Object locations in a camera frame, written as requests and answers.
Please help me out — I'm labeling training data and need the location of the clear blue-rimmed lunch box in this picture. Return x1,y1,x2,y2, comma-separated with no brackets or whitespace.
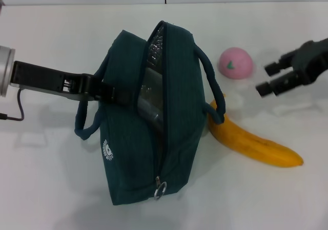
137,65,165,129

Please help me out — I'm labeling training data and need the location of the dark teal insulated lunch bag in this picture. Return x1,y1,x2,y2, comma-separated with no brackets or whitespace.
74,20,228,206

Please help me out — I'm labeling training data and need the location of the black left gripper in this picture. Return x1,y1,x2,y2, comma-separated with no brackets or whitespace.
11,60,137,106

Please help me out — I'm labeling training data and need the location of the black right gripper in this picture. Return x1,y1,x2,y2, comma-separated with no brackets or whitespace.
256,37,328,98

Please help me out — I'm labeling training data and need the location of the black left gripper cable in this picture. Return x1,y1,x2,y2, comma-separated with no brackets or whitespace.
0,88,25,122

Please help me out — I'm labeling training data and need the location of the pink toy peach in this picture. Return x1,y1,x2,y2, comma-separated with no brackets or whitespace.
218,47,255,80

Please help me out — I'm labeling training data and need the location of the yellow banana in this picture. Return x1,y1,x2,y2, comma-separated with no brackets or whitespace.
204,93,304,169

